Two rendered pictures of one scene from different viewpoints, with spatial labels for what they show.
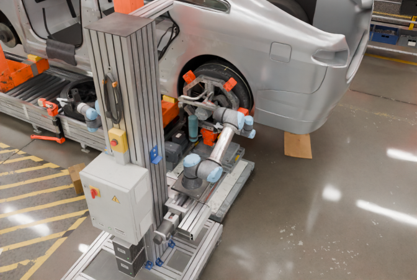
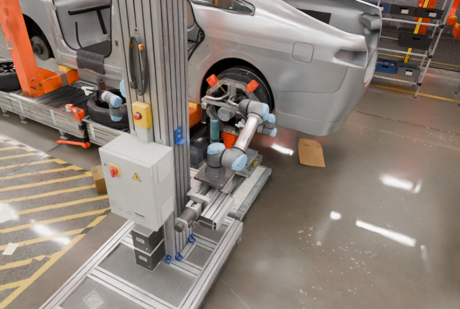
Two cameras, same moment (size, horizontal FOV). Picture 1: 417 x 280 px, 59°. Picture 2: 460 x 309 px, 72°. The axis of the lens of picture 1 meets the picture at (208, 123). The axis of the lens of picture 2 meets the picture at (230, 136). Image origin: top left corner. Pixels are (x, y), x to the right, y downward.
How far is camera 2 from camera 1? 0.49 m
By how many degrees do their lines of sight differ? 5
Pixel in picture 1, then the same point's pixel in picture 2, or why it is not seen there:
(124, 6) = not seen: hidden behind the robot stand
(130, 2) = not seen: outside the picture
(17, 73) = (47, 81)
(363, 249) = (381, 250)
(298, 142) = (311, 153)
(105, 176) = (126, 152)
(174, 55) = (198, 60)
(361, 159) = (371, 169)
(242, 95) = (263, 97)
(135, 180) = (158, 157)
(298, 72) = (320, 72)
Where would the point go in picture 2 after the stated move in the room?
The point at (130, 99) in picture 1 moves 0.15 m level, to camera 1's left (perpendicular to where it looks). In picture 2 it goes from (156, 64) to (124, 63)
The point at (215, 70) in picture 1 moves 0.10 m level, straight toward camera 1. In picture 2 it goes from (237, 73) to (237, 77)
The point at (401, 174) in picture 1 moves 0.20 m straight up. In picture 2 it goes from (410, 182) to (416, 168)
